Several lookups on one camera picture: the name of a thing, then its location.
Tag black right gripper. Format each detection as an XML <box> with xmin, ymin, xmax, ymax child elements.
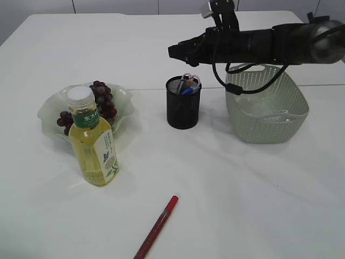
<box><xmin>168</xmin><ymin>28</ymin><xmax>274</xmax><ymax>66</ymax></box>

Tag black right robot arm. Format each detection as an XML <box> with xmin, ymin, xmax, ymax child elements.
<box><xmin>168</xmin><ymin>21</ymin><xmax>344</xmax><ymax>67</ymax></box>

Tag pink scissors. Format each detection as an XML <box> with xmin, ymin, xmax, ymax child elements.
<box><xmin>181</xmin><ymin>73</ymin><xmax>201</xmax><ymax>86</ymax></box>

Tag purple grape bunch with leaves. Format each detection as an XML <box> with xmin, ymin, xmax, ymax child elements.
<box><xmin>57</xmin><ymin>80</ymin><xmax>118</xmax><ymax>135</ymax></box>

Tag red marker pen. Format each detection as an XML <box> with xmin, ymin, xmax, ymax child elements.
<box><xmin>134</xmin><ymin>195</ymin><xmax>179</xmax><ymax>259</ymax></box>

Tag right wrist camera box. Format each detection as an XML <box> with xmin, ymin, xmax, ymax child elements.
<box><xmin>201</xmin><ymin>0</ymin><xmax>239</xmax><ymax>31</ymax></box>

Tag light green wavy plate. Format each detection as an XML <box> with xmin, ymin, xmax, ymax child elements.
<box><xmin>37</xmin><ymin>83</ymin><xmax>135</xmax><ymax>141</ymax></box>

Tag green plastic basket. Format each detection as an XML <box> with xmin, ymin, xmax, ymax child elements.
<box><xmin>225</xmin><ymin>72</ymin><xmax>309</xmax><ymax>144</ymax></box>

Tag black mesh pen holder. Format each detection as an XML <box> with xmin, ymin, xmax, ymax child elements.
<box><xmin>165</xmin><ymin>76</ymin><xmax>202</xmax><ymax>130</ymax></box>

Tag silver marker pen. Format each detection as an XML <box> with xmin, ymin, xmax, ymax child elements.
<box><xmin>177</xmin><ymin>79</ymin><xmax>186</xmax><ymax>94</ymax></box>

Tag black cable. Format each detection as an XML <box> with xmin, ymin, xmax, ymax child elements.
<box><xmin>211</xmin><ymin>40</ymin><xmax>291</xmax><ymax>95</ymax></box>

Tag clear plastic sheet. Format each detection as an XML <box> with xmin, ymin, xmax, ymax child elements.
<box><xmin>237</xmin><ymin>94</ymin><xmax>292</xmax><ymax>119</ymax></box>

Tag yellow tea bottle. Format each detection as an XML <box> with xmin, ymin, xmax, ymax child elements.
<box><xmin>66</xmin><ymin>86</ymin><xmax>119</xmax><ymax>187</ymax></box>

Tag blue scissors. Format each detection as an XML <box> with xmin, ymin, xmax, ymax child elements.
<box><xmin>181</xmin><ymin>85</ymin><xmax>200</xmax><ymax>96</ymax></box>

